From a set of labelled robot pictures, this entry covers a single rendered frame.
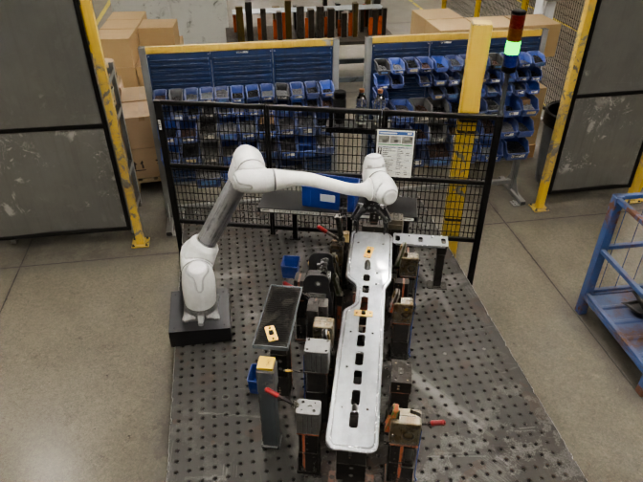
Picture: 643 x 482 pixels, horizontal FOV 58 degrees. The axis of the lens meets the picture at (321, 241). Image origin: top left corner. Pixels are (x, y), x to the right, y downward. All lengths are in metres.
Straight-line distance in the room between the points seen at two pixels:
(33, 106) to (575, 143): 4.24
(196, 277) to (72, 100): 2.09
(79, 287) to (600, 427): 3.60
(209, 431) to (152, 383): 1.26
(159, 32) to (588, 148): 4.57
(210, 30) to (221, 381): 7.05
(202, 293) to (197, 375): 0.38
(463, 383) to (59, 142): 3.28
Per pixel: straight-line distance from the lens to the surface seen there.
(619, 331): 4.15
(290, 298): 2.45
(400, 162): 3.33
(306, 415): 2.17
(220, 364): 2.85
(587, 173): 5.67
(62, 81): 4.47
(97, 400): 3.82
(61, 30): 4.36
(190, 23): 9.20
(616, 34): 5.19
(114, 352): 4.08
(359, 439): 2.17
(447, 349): 2.94
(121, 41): 6.71
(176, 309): 3.02
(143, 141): 5.53
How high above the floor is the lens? 2.74
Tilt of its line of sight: 35 degrees down
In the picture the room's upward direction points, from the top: straight up
